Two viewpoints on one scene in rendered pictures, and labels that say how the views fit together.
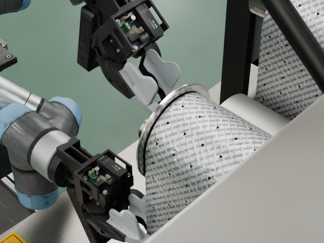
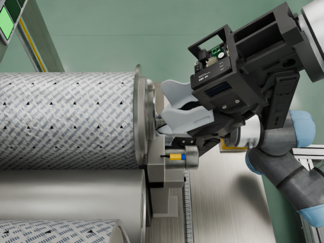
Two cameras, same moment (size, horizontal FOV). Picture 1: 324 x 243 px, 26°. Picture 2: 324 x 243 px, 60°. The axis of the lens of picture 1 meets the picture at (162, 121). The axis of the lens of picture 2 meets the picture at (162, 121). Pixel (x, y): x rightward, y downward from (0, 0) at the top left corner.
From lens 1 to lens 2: 0.96 m
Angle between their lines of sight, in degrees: 75
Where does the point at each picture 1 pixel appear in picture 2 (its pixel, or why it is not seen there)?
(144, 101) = (175, 98)
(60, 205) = (255, 186)
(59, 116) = (310, 190)
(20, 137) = not seen: hidden behind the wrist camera
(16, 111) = (299, 118)
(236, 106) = (124, 193)
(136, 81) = (189, 88)
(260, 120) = (91, 194)
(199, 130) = (91, 75)
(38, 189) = not seen: hidden behind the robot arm
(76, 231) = (227, 179)
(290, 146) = not seen: outside the picture
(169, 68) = (175, 113)
